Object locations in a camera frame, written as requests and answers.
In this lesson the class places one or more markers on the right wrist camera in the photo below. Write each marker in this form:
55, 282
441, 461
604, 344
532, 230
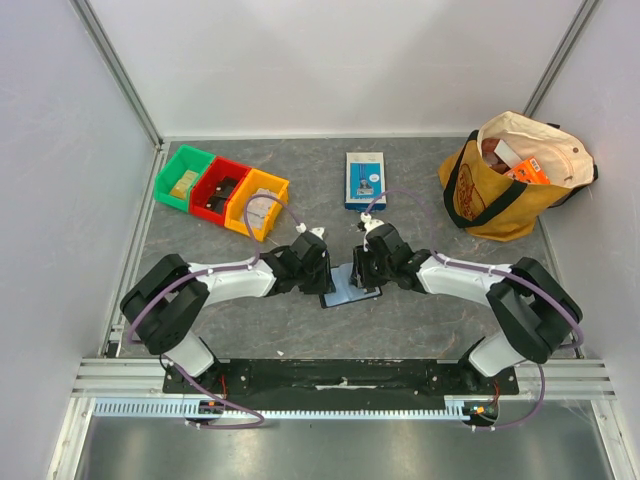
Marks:
367, 225

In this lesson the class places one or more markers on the tan blocks in green bin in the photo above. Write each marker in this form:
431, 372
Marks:
182, 187

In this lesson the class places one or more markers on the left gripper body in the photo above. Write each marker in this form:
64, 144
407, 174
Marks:
315, 280

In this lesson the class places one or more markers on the orange box in bag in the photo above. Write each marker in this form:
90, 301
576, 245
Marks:
529, 171

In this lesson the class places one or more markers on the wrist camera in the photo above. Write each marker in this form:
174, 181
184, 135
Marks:
367, 225
317, 231

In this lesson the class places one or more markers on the plastic bags in yellow bin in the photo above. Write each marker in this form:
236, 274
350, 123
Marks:
257, 210

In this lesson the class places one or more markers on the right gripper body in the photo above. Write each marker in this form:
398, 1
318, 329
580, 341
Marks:
357, 267

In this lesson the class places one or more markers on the yellow canvas tote bag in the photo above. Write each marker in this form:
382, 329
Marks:
480, 199

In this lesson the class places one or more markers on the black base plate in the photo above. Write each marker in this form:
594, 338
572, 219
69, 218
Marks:
349, 384

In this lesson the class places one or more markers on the black parts in red bin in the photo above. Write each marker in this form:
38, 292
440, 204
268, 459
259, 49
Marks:
221, 194

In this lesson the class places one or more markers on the green plastic bin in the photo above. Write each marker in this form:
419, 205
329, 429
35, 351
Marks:
175, 182

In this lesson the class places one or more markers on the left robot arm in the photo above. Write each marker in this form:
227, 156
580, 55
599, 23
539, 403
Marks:
163, 306

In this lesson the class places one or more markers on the yellow plastic bin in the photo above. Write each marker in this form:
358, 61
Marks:
254, 180

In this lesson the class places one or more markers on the red plastic bin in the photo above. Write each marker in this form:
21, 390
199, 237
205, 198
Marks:
220, 168

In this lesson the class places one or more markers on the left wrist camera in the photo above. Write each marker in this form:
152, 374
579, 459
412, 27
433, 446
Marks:
317, 231

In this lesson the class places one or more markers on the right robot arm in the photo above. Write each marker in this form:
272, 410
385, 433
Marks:
534, 312

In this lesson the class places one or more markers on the blue white box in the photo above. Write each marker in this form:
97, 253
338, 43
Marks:
364, 179

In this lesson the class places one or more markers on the black card holder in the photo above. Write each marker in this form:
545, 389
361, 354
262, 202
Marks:
345, 292

